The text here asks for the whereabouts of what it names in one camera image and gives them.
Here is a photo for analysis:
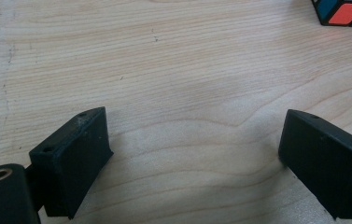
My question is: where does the multicoloured puzzle cube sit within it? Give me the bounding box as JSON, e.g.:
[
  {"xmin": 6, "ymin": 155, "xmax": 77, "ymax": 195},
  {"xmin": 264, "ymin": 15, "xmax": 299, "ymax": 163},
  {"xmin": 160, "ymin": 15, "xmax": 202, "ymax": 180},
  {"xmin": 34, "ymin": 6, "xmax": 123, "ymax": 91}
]
[{"xmin": 311, "ymin": 0, "xmax": 352, "ymax": 28}]

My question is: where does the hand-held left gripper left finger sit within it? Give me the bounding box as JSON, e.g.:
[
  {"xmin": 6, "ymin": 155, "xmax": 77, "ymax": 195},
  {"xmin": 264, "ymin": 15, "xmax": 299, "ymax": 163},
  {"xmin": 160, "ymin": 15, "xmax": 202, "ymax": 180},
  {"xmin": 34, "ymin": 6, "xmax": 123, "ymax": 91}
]
[{"xmin": 28, "ymin": 106, "xmax": 114, "ymax": 220}]

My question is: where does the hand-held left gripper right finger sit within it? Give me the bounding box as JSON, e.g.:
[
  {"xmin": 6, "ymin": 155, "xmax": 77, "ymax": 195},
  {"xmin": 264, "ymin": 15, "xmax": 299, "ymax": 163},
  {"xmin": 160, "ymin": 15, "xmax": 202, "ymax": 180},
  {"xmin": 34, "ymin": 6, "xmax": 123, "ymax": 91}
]
[{"xmin": 277, "ymin": 108, "xmax": 352, "ymax": 220}]

